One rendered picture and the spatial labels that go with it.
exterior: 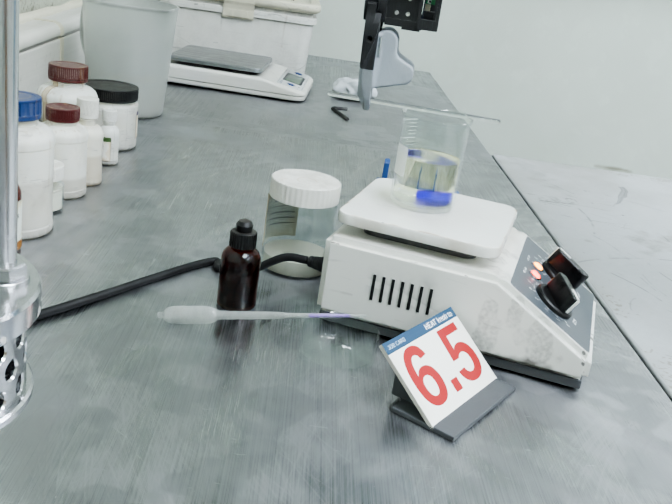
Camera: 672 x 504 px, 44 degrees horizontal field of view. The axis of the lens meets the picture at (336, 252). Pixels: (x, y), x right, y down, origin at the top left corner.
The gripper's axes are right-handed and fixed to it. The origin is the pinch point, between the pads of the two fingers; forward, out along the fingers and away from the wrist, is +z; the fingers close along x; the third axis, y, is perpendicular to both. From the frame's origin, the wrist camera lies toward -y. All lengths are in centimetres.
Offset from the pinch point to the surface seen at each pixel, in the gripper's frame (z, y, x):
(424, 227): 1.7, 8.1, -38.7
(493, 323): 6.9, 13.9, -41.5
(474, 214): 1.7, 11.9, -33.4
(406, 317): 8.1, 7.9, -40.3
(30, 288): -7, -3, -76
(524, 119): 19, 34, 112
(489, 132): 23, 26, 111
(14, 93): -12, -4, -76
